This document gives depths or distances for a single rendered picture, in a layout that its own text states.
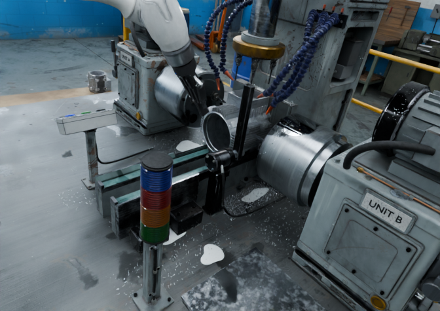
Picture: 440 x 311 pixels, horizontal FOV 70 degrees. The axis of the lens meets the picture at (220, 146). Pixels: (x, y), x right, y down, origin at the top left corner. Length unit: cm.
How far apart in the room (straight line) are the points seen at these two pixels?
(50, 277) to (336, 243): 74
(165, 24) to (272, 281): 69
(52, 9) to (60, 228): 575
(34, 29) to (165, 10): 578
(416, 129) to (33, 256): 100
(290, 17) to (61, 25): 573
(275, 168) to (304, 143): 11
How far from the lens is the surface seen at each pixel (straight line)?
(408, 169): 82
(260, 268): 83
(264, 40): 106
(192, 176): 104
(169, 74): 133
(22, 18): 654
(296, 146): 92
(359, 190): 81
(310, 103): 124
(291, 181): 93
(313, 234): 94
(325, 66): 120
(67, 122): 107
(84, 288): 93
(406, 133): 79
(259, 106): 117
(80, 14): 676
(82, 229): 107
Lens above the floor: 154
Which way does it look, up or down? 30 degrees down
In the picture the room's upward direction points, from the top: 9 degrees clockwise
